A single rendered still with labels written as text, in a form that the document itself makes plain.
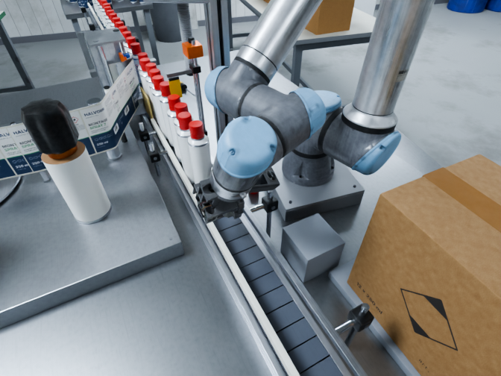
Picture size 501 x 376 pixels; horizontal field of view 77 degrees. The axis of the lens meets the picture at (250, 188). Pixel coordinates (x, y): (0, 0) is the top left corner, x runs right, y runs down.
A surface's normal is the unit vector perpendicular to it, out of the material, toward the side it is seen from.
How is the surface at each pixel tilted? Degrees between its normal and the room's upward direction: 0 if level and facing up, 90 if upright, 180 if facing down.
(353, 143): 86
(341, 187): 2
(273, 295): 0
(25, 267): 0
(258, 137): 30
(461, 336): 90
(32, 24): 90
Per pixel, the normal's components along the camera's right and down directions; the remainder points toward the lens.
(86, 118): 0.52, 0.58
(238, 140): 0.23, -0.34
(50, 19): 0.29, 0.65
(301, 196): -0.03, -0.71
